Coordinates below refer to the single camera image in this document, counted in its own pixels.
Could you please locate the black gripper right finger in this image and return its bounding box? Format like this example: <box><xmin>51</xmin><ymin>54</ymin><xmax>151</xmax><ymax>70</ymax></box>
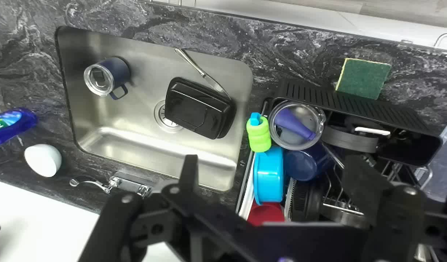
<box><xmin>341</xmin><ymin>154</ymin><xmax>447</xmax><ymax>262</ymax></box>

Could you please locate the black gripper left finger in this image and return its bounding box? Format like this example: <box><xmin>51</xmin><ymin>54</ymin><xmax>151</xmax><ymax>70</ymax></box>
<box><xmin>79</xmin><ymin>154</ymin><xmax>264</xmax><ymax>262</ymax></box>

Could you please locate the dark blue mug clear lid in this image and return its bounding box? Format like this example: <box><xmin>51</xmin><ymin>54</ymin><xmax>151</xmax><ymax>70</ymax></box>
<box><xmin>82</xmin><ymin>55</ymin><xmax>134</xmax><ymax>102</ymax></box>

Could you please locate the red round dish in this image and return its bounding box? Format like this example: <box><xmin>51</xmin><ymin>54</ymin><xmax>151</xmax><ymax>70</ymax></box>
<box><xmin>247</xmin><ymin>201</ymin><xmax>289</xmax><ymax>228</ymax></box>

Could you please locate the black dish rack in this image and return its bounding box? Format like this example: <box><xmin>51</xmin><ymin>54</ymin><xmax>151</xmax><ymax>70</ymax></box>
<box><xmin>233</xmin><ymin>78</ymin><xmax>446</xmax><ymax>230</ymax></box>

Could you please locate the chrome faucet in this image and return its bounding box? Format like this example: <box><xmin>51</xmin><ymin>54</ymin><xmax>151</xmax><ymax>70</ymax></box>
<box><xmin>68</xmin><ymin>167</ymin><xmax>155</xmax><ymax>199</ymax></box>

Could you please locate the clear plastic container lid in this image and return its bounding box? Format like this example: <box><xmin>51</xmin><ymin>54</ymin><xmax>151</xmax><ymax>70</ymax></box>
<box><xmin>415</xmin><ymin>115</ymin><xmax>447</xmax><ymax>203</ymax></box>

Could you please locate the blue bowl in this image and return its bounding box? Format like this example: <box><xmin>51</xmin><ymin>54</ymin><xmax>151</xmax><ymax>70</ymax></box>
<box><xmin>252</xmin><ymin>144</ymin><xmax>287</xmax><ymax>205</ymax></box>

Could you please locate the stainless steel sink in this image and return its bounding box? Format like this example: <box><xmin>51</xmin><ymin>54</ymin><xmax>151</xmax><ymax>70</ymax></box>
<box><xmin>54</xmin><ymin>24</ymin><xmax>257</xmax><ymax>193</ymax></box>

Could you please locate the black round pan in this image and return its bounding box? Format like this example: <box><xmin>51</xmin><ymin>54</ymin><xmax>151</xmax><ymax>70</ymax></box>
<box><xmin>321</xmin><ymin>120</ymin><xmax>383</xmax><ymax>155</ymax></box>
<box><xmin>290</xmin><ymin>179</ymin><xmax>330</xmax><ymax>224</ymax></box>

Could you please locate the black rectangular container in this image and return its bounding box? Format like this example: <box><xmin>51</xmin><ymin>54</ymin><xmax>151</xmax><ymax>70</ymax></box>
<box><xmin>164</xmin><ymin>75</ymin><xmax>236</xmax><ymax>141</ymax></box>

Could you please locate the dark blue cup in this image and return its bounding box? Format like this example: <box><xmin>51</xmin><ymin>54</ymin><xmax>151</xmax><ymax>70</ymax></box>
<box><xmin>284</xmin><ymin>142</ymin><xmax>334</xmax><ymax>183</ymax></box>

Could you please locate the thin metal utensil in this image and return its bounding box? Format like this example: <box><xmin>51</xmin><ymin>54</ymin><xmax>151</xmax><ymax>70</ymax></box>
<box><xmin>175</xmin><ymin>46</ymin><xmax>231</xmax><ymax>99</ymax></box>

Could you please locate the clear round cup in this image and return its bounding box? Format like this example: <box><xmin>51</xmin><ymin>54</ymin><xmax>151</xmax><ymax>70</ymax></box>
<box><xmin>268</xmin><ymin>99</ymin><xmax>328</xmax><ymax>153</ymax></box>

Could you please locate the green yellow sponge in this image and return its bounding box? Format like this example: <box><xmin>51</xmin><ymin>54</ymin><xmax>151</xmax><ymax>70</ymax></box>
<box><xmin>334</xmin><ymin>56</ymin><xmax>395</xmax><ymax>102</ymax></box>

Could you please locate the small white bowl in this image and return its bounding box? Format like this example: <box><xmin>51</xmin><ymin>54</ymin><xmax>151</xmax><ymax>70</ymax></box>
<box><xmin>22</xmin><ymin>142</ymin><xmax>65</xmax><ymax>179</ymax></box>

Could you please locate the blue green soap package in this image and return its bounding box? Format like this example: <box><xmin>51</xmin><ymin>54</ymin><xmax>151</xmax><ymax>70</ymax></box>
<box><xmin>0</xmin><ymin>107</ymin><xmax>40</xmax><ymax>150</ymax></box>

